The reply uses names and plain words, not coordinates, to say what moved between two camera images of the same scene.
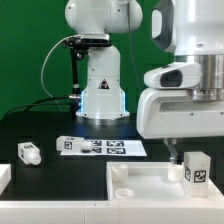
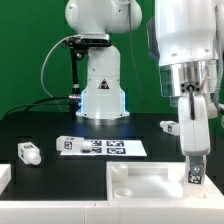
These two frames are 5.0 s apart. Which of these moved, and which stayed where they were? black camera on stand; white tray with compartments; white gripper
Moved: white gripper
Stayed: black camera on stand; white tray with compartments
